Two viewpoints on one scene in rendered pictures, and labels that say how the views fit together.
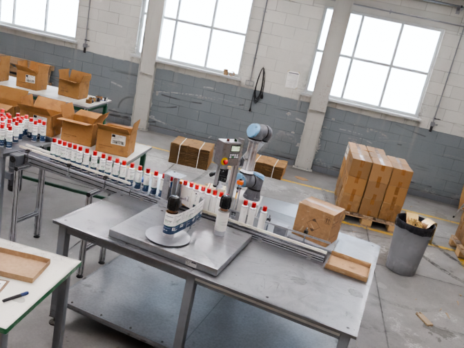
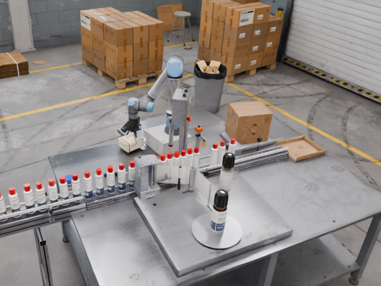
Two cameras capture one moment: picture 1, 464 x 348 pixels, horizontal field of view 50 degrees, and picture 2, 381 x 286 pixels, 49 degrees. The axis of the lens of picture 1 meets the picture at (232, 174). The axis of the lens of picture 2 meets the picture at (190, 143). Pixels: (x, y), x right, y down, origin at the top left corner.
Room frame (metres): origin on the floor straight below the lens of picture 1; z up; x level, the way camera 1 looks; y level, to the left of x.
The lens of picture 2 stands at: (2.00, 1.86, 2.64)
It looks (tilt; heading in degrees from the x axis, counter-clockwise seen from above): 32 degrees down; 312
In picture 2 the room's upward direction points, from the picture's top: 5 degrees clockwise
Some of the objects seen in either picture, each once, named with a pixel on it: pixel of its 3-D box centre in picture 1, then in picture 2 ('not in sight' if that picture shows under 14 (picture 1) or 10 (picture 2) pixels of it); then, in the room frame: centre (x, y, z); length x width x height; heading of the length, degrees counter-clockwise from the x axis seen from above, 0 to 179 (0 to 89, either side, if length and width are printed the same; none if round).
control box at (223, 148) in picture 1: (227, 152); (181, 106); (3.75, 0.07, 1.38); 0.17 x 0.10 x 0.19; 127
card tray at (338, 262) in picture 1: (348, 265); (300, 147); (3.33, -0.96, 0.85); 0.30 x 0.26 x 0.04; 72
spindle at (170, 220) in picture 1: (171, 216); (219, 211); (3.11, 0.34, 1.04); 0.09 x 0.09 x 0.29
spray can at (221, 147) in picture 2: (251, 215); (221, 153); (3.57, -0.21, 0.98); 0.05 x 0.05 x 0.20
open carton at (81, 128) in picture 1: (83, 124); not in sight; (5.20, 1.66, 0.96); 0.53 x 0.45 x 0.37; 174
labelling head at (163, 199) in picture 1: (173, 190); (146, 176); (3.67, 0.42, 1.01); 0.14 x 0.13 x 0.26; 72
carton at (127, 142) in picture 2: (216, 190); (131, 142); (4.23, 0.11, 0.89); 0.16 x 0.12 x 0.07; 89
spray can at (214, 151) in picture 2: (243, 213); (214, 155); (3.59, -0.15, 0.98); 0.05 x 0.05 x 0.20
